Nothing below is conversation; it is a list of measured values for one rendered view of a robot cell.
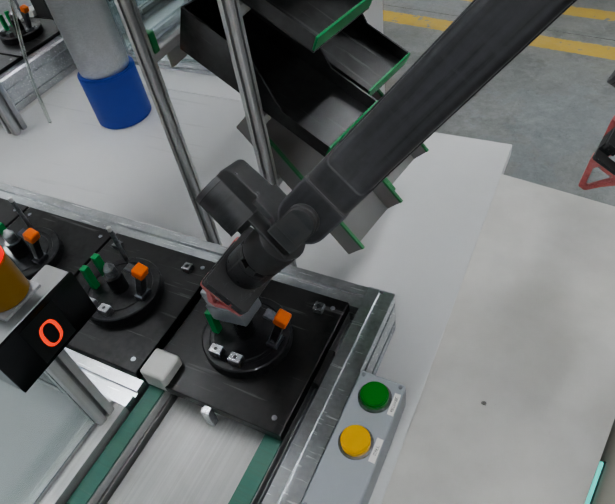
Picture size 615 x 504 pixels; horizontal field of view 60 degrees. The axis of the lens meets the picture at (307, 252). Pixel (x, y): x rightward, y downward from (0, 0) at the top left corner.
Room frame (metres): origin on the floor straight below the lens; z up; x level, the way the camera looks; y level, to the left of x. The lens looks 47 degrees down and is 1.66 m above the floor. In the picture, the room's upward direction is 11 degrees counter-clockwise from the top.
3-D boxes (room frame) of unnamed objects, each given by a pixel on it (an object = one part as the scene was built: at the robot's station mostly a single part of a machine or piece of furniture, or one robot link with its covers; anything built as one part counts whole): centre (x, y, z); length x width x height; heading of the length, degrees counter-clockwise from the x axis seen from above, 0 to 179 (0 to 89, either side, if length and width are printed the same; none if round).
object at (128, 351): (0.63, 0.33, 1.01); 0.24 x 0.24 x 0.13; 56
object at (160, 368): (0.46, 0.25, 0.97); 0.05 x 0.05 x 0.04; 56
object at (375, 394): (0.35, -0.06, 0.96); 0.04 x 0.04 x 0.02
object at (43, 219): (0.77, 0.53, 1.01); 0.24 x 0.24 x 0.13; 56
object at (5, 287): (0.39, 0.32, 1.28); 0.05 x 0.05 x 0.05
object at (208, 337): (0.49, 0.11, 0.98); 0.14 x 0.14 x 0.02
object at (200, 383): (0.49, 0.11, 0.96); 0.24 x 0.24 x 0.02; 56
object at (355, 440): (0.30, -0.02, 0.96); 0.04 x 0.04 x 0.02
